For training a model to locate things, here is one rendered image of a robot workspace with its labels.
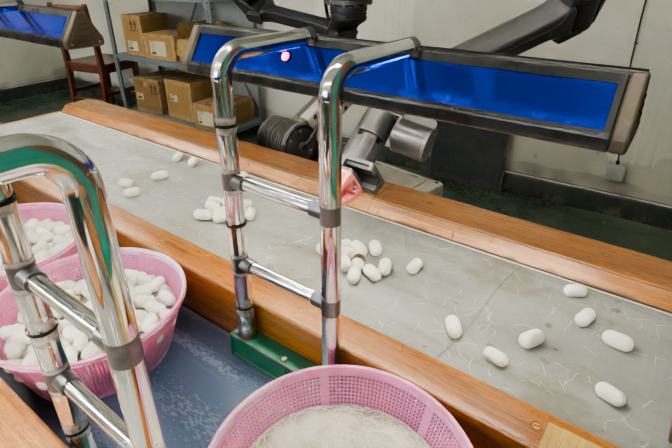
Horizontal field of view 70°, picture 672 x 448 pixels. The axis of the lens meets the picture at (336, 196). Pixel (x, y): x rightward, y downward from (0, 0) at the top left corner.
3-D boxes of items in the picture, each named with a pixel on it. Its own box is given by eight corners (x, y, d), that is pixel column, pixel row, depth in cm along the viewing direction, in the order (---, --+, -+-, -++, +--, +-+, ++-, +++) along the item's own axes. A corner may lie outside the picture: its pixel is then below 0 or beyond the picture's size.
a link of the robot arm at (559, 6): (571, 15, 94) (588, -34, 84) (591, 32, 91) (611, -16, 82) (375, 109, 90) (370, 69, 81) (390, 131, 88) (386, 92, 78)
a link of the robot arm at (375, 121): (371, 115, 86) (367, 96, 81) (406, 127, 84) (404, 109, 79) (354, 146, 85) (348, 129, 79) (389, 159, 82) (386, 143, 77)
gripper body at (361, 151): (368, 172, 74) (389, 134, 76) (316, 156, 79) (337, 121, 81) (380, 192, 79) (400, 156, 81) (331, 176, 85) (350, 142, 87)
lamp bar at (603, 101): (220, 64, 82) (215, 19, 79) (637, 135, 49) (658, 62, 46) (181, 72, 76) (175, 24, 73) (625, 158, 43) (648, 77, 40)
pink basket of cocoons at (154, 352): (89, 282, 87) (77, 237, 83) (224, 307, 81) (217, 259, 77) (-51, 399, 64) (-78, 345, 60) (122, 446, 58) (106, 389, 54)
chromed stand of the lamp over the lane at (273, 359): (310, 290, 85) (303, 24, 66) (411, 336, 75) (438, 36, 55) (230, 353, 71) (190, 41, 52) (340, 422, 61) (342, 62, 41)
